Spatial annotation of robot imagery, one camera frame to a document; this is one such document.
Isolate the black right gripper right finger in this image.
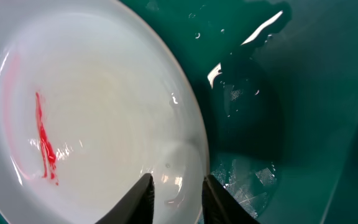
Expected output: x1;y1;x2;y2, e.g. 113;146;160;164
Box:
202;174;259;224

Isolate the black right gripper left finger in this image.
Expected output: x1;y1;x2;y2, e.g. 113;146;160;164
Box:
96;173;155;224

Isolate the light blue plate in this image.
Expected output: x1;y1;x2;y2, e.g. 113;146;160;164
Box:
0;0;209;223

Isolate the teal plastic tray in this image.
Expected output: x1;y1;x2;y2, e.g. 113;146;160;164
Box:
119;1;358;223

